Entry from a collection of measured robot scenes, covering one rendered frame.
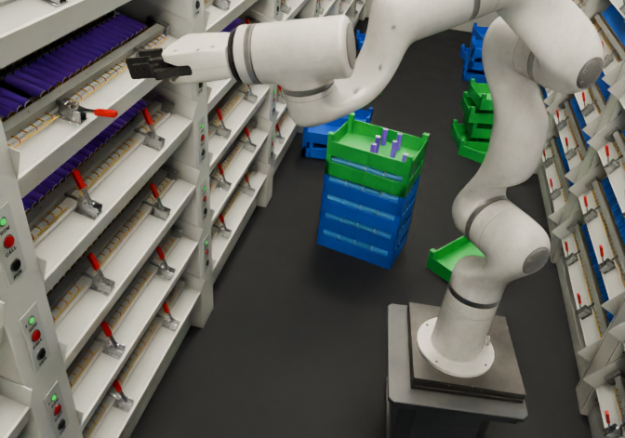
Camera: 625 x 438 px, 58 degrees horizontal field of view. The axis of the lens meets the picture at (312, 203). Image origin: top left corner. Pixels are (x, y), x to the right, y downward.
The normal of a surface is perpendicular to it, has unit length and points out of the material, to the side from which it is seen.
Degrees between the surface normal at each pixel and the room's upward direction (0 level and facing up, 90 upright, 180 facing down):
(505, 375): 3
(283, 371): 0
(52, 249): 16
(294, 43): 60
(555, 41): 67
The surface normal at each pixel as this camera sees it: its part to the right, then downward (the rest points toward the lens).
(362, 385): 0.07, -0.82
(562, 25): 0.11, -0.04
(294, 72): -0.18, 0.75
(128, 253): 0.35, -0.73
